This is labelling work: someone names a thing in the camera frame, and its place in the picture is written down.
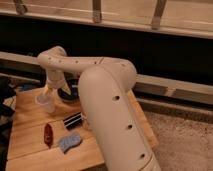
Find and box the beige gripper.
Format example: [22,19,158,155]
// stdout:
[42,70,71,95]

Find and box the dark blue bowl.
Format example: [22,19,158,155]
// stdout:
[57,79,79,103]

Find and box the wooden table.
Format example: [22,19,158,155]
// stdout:
[5,85,159,171]

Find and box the red oblong object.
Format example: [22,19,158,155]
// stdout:
[44,124,53,147]

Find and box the white ceramic cup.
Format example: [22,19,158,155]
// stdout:
[35,93,55,113]

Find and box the blue sponge cloth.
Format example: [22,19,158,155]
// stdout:
[58,132,82,153]

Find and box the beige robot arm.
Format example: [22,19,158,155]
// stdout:
[37,46,161,171]

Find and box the black white striped box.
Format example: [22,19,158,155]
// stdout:
[63,113,82,130]

